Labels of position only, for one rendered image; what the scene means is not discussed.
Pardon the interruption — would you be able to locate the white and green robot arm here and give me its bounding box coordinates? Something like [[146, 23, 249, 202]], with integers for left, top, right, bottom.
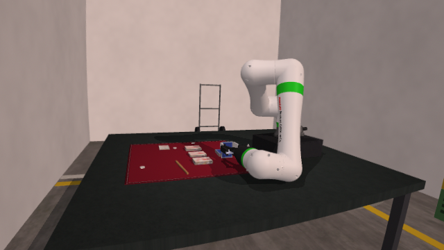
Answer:
[[236, 58, 307, 182]]

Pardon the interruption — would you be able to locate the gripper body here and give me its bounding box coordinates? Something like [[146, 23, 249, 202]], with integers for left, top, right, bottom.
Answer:
[[232, 145, 243, 159]]

